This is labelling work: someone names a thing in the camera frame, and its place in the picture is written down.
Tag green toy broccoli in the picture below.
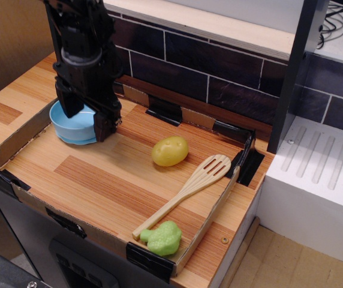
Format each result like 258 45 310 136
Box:
140 221 182 256

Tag slotted wooden spatula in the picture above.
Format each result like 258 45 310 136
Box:
132 154 231 240

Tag light blue plastic plate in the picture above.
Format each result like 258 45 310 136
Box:
58 135 97 145

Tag yellow toy potato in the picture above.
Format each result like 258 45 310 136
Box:
151 136 189 167

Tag black cables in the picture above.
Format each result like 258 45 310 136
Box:
317 0 343 50

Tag light blue plastic bowl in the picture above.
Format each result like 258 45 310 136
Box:
49 101 96 140

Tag black vertical post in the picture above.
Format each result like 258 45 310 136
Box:
267 0 329 154

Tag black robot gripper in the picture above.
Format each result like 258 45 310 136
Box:
53 47 123 142

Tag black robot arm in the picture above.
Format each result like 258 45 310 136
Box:
43 1 124 142

